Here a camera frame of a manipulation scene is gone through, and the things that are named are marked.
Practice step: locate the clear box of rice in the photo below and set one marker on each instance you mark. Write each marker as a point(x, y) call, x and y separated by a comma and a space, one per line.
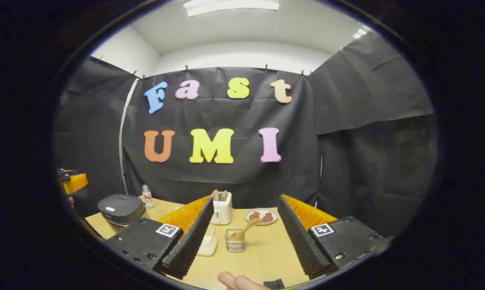
point(208, 245)

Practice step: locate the white toaster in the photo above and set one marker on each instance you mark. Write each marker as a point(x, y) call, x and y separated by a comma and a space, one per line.
point(222, 211)

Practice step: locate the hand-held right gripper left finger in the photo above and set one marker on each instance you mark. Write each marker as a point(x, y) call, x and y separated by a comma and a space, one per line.
point(190, 237)

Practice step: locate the brown toast slice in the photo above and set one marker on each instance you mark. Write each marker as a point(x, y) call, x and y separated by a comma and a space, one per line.
point(215, 195)
point(224, 195)

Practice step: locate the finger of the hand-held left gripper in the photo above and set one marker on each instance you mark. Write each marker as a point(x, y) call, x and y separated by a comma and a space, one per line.
point(75, 183)

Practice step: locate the wooden spoon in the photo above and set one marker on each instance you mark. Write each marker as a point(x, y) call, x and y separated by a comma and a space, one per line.
point(248, 227)

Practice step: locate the brown meat piece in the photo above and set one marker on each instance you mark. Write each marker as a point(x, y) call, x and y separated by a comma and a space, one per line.
point(267, 217)
point(254, 216)

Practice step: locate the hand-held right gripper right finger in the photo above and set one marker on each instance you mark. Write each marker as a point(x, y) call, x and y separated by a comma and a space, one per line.
point(300, 237)

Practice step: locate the small clear bottle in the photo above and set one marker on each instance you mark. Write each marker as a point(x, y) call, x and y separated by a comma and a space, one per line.
point(147, 198)

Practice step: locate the dark grey rice cooker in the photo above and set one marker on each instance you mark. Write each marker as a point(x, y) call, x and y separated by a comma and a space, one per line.
point(119, 209)

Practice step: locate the white round plate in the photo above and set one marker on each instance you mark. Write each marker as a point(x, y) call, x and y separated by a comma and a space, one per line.
point(262, 222)

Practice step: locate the small ceiling light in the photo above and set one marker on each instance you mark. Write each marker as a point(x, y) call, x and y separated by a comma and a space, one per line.
point(360, 33)

